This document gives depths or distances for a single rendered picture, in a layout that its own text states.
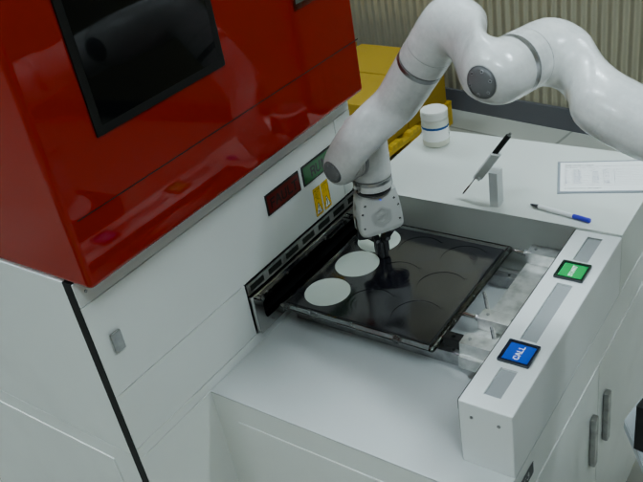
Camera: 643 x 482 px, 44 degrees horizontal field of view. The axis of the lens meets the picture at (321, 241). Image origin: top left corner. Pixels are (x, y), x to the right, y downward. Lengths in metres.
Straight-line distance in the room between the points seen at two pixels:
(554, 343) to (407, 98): 0.51
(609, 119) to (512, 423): 0.48
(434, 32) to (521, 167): 0.66
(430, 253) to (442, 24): 0.60
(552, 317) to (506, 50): 0.50
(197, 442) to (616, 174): 1.09
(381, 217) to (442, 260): 0.17
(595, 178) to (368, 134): 0.60
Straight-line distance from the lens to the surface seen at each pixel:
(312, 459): 1.57
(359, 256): 1.79
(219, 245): 1.55
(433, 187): 1.89
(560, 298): 1.53
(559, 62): 1.32
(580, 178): 1.89
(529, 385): 1.34
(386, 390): 1.55
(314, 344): 1.69
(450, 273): 1.70
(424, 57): 1.41
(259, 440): 1.64
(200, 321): 1.56
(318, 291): 1.70
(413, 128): 4.19
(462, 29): 1.32
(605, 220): 1.74
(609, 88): 1.24
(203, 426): 1.67
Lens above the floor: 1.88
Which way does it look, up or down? 31 degrees down
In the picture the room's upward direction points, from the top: 11 degrees counter-clockwise
